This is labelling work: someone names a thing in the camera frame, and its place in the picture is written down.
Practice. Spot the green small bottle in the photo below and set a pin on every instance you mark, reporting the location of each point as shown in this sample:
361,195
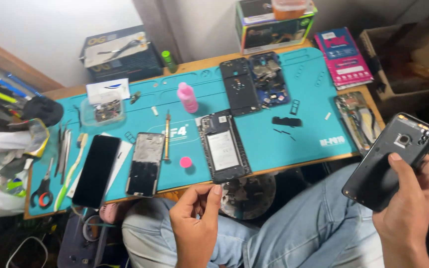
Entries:
169,61

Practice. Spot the black and red scissors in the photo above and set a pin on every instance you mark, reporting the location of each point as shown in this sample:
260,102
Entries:
43,191

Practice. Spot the green and white toothbrush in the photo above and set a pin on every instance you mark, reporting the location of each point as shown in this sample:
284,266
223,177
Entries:
69,175

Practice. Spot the black box with white packet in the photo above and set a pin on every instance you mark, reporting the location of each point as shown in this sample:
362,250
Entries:
121,56

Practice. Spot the black card tray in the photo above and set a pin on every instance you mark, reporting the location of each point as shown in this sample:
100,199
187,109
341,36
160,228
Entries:
295,107

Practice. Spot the black phone display screen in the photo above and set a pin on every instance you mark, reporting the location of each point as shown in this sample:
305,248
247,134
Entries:
96,171

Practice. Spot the small white cylinder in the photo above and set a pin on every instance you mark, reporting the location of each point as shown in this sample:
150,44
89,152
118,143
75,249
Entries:
155,111

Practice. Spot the person's blue jeans legs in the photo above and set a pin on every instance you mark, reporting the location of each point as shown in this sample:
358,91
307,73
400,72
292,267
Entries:
300,230

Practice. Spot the round stained stool seat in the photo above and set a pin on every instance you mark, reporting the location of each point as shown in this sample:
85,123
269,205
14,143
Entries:
248,197

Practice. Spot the black phone middle frame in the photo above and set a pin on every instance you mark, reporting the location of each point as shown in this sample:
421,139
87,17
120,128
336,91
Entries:
239,89

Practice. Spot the black phone back cover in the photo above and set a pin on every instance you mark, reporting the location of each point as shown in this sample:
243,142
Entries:
380,167

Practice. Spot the pink plastic bottle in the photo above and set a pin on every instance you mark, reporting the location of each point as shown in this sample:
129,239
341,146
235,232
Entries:
187,97

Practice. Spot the blue phone with exposed board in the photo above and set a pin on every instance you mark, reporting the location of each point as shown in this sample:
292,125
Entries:
268,80

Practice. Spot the white card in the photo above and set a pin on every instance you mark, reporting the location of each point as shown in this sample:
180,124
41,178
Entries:
106,89

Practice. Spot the person's right hand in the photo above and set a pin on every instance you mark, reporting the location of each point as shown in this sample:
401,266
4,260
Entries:
412,212

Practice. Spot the cracked phone screen frame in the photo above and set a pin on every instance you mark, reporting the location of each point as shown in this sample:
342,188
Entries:
145,163

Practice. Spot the small white plastic piece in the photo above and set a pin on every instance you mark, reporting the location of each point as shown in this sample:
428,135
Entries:
327,116

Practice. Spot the pink round bottle cap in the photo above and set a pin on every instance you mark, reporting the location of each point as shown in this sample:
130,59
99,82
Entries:
186,162

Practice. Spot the open phone with white battery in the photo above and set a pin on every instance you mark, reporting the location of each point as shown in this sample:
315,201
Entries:
222,149

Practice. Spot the gold precision screwdriver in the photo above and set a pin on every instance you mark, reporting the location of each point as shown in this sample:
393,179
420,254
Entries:
167,136

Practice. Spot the person's left hand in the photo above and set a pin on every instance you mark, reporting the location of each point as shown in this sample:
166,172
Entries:
196,230

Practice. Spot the small metal phone part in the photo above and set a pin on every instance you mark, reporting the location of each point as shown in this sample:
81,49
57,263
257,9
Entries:
135,97

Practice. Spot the set of metal tweezers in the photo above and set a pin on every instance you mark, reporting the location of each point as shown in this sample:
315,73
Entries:
63,152

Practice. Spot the teal repair mat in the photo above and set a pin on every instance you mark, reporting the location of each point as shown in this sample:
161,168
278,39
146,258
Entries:
266,141

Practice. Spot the brown cardboard box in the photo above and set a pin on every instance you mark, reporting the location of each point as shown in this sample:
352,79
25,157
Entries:
404,63

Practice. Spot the orange lidded plastic container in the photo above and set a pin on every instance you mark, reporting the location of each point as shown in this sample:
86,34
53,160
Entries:
291,9

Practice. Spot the clear container of small parts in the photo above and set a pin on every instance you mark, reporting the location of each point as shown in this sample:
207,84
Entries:
104,110

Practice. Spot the heap of bags and tools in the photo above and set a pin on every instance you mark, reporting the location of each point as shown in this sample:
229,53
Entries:
6,141

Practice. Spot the stack of pink packets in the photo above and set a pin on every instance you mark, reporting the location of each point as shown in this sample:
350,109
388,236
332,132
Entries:
343,57

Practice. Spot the pink slipper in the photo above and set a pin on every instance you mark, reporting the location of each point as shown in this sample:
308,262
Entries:
113,212

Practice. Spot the black plastic phone cover piece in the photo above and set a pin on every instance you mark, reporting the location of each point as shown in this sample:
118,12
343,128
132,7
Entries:
287,121

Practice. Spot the colourful printed cardboard box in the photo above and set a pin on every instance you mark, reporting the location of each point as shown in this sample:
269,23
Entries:
274,35

